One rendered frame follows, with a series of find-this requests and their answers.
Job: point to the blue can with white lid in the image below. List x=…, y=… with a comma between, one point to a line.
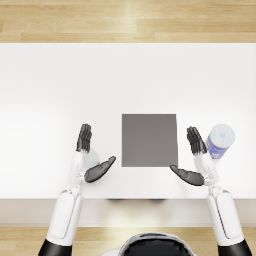
x=220, y=140

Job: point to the dark round robot body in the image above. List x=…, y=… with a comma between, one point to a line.
x=156, y=245

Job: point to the dark grey square mat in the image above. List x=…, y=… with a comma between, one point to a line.
x=149, y=140

